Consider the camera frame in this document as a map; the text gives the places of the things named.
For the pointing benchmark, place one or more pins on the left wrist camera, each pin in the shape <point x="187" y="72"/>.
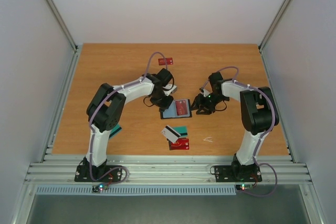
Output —
<point x="169" y="89"/>

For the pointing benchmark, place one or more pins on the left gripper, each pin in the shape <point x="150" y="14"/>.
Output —
<point x="164" y="106"/>

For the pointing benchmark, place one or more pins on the black leather card holder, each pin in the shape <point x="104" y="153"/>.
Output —
<point x="170" y="113"/>

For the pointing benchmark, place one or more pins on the teal card far left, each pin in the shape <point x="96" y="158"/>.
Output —
<point x="115" y="131"/>

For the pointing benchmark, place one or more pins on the white slotted cable duct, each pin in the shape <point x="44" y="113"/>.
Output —
<point x="140" y="190"/>

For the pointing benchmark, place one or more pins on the aluminium post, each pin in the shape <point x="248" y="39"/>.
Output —
<point x="276" y="20"/>
<point x="52" y="6"/>

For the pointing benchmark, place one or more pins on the dark red card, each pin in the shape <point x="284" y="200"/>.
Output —
<point x="182" y="108"/>

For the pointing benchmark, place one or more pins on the left rear aluminium post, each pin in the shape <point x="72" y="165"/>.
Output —
<point x="52" y="6"/>

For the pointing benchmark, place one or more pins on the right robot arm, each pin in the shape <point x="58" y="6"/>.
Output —
<point x="258" y="114"/>

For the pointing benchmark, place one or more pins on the red card in pile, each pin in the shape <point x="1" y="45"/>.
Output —
<point x="180" y="144"/>

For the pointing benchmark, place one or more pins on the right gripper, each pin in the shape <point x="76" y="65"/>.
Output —
<point x="203" y="102"/>

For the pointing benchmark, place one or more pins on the controller board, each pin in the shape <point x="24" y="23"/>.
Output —
<point x="99" y="188"/>
<point x="243" y="187"/>

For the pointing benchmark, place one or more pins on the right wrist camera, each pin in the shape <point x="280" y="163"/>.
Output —
<point x="204" y="92"/>

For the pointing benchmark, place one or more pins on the lone red card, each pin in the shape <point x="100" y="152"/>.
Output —
<point x="165" y="61"/>

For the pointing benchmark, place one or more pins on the right rear aluminium post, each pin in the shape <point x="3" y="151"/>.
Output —
<point x="276" y="20"/>

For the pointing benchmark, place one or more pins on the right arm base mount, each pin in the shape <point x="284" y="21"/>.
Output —
<point x="236" y="172"/>

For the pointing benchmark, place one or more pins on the left controller board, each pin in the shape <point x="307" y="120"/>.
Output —
<point x="99" y="188"/>

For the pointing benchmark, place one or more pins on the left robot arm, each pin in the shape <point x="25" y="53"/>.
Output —
<point x="105" y="110"/>

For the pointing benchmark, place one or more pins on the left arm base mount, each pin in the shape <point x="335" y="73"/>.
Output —
<point x="101" y="174"/>

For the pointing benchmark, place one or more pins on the large teal card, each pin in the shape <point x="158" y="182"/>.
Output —
<point x="182" y="130"/>

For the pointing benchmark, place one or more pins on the white card with black stripe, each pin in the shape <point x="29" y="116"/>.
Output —
<point x="170" y="134"/>

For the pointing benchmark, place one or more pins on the aluminium front rail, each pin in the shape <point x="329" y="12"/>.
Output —
<point x="167" y="169"/>

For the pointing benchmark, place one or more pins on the right controller board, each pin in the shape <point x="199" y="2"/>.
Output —
<point x="243" y="187"/>

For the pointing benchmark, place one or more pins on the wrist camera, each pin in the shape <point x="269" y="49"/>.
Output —
<point x="169" y="89"/>
<point x="204" y="92"/>

